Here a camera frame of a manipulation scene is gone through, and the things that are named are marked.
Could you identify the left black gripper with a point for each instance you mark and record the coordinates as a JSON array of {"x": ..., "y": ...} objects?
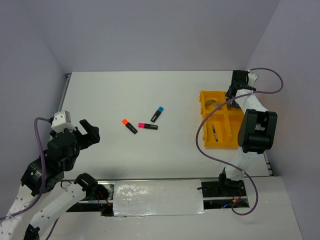
[{"x": 91, "y": 137}]

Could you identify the yellow compartment bin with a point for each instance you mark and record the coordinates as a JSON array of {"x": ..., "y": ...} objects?
[{"x": 227, "y": 121}]

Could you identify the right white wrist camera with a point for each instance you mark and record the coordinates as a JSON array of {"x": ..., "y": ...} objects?
[{"x": 252, "y": 78}]

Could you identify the pink highlighter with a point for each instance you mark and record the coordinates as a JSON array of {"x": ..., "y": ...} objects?
[{"x": 147, "y": 126}]

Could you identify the blue pen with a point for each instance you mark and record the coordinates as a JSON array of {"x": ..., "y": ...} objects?
[{"x": 214, "y": 133}]

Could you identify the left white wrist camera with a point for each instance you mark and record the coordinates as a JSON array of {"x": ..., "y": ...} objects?
[{"x": 61, "y": 121}]

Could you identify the clear tape roll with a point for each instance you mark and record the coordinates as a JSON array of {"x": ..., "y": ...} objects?
[{"x": 211, "y": 104}]

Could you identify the orange highlighter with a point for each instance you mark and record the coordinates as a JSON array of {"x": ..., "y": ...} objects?
[{"x": 129, "y": 126}]

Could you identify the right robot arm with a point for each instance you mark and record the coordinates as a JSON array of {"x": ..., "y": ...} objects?
[{"x": 256, "y": 133}]

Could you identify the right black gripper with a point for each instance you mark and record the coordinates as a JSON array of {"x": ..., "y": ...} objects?
[{"x": 227, "y": 94}]

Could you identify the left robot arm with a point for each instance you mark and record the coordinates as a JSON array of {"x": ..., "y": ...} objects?
[{"x": 26, "y": 220}]

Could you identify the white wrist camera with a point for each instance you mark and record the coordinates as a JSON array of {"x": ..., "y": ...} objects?
[
  {"x": 61, "y": 121},
  {"x": 252, "y": 78}
]

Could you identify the blue paint jar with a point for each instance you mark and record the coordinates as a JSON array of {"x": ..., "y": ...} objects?
[{"x": 234, "y": 104}]

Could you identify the blue highlighter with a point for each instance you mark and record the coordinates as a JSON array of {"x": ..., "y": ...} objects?
[{"x": 157, "y": 114}]

